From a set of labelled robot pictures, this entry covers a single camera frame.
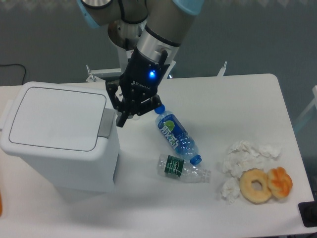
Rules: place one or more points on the plain ring doughnut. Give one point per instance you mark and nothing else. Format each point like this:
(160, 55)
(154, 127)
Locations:
(253, 186)

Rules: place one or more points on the white metal base frame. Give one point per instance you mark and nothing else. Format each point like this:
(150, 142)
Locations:
(103, 74)

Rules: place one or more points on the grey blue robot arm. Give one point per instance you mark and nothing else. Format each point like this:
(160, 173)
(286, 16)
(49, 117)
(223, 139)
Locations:
(166, 23)

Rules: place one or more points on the orange object at edge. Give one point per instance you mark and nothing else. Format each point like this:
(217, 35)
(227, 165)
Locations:
(1, 206)

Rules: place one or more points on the white plastic trash can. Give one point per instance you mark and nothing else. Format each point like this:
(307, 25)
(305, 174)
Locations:
(66, 133)

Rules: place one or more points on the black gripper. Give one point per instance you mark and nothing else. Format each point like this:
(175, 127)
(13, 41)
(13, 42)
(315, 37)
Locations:
(139, 85)

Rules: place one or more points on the black device at edge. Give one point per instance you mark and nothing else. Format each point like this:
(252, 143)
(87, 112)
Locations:
(308, 212)

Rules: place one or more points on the blue labelled water bottle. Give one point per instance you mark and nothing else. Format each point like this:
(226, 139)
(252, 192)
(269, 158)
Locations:
(177, 136)

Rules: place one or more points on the small crumpled white tissue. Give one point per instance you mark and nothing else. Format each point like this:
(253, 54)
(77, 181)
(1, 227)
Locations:
(230, 190)

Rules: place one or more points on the white bottle cap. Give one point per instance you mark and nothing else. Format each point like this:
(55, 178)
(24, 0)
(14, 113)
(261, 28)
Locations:
(136, 117)

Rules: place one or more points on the loose blue bottle cap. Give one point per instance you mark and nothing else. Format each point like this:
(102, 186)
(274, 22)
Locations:
(159, 110)

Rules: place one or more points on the white frame at right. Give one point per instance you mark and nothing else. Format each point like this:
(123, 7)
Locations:
(307, 114)

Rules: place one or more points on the orange glazed bread roll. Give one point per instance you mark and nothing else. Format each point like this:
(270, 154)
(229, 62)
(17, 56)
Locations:
(279, 182)

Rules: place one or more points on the large crumpled white tissue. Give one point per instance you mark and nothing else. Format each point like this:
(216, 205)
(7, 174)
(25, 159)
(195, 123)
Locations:
(244, 155)

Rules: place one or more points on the clear green labelled bottle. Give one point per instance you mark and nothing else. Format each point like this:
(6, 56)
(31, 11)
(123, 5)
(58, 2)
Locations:
(175, 168)

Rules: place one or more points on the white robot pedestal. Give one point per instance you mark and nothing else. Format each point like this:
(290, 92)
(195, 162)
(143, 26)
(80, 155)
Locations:
(122, 49)

